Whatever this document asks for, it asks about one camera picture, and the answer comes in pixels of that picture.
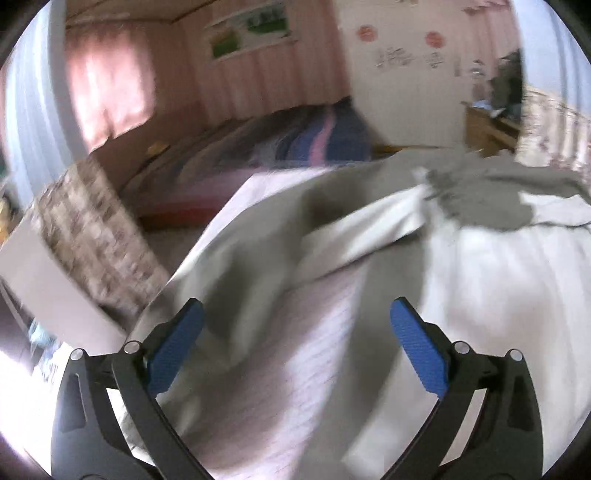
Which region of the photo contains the grey and white garment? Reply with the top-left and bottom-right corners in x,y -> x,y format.
133,151 -> 590,479

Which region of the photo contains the pile of dark clothes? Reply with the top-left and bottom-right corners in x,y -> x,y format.
489,49 -> 523,123

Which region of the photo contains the floral beige curtain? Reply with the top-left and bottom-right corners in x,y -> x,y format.
27,157 -> 169,327

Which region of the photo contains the purple dotted folded quilt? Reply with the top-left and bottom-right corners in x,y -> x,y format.
119,162 -> 269,230

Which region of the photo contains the light blue curtain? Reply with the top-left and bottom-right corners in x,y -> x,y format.
5,1 -> 89,207

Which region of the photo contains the wooden desk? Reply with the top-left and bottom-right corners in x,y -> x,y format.
464,102 -> 521,158

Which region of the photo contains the navy pink striped folded blanket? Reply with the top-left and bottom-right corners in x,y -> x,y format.
214,97 -> 372,170

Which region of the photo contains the landscape wall poster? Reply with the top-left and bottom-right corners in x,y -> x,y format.
204,1 -> 297,61

